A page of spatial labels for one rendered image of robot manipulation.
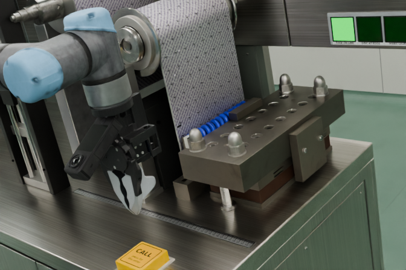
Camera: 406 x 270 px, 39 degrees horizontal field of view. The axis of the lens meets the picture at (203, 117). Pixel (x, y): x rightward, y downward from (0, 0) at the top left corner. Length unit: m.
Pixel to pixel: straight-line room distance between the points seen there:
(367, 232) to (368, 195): 0.09
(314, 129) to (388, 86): 2.81
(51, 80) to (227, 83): 0.59
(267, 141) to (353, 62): 2.97
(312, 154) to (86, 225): 0.51
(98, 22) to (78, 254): 0.50
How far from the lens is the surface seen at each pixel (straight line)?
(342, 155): 1.35
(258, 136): 1.19
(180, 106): 1.23
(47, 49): 0.86
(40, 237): 1.30
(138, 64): 1.21
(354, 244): 1.41
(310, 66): 4.28
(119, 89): 0.93
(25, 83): 0.84
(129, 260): 1.08
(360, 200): 1.40
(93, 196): 1.40
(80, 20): 0.91
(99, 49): 0.90
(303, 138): 1.21
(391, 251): 2.58
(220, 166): 1.11
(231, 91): 1.35
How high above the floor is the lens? 1.50
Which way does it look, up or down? 21 degrees down
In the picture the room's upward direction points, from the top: 12 degrees counter-clockwise
